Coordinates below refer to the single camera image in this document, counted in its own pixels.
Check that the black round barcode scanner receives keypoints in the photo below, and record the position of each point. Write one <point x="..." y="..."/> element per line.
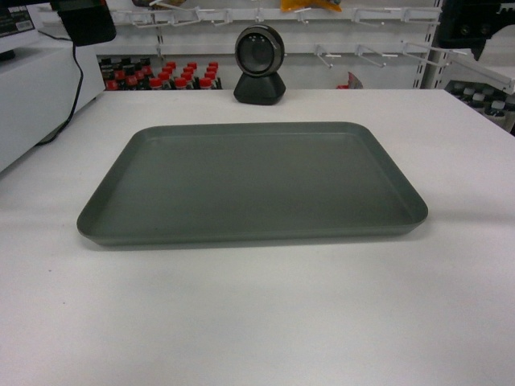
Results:
<point x="259" y="52"/>

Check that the red cap sauce bottles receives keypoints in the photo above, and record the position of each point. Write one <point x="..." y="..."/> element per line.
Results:
<point x="127" y="74"/>

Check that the white checkout table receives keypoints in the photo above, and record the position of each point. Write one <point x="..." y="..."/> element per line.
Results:
<point x="432" y="307"/>

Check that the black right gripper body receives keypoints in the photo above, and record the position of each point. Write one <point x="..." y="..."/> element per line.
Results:
<point x="464" y="23"/>

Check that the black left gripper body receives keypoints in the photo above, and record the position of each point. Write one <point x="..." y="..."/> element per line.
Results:
<point x="87" y="22"/>

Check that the white peg hook rack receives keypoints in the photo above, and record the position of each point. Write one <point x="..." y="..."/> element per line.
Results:
<point x="386" y="44"/>

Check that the silver grey metal tray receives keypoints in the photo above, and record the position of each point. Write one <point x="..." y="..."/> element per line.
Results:
<point x="246" y="182"/>

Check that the white cash register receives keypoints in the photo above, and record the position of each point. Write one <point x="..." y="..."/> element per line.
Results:
<point x="46" y="80"/>

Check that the dark tea bottle front left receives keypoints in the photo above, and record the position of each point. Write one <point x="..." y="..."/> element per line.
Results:
<point x="496" y="112"/>

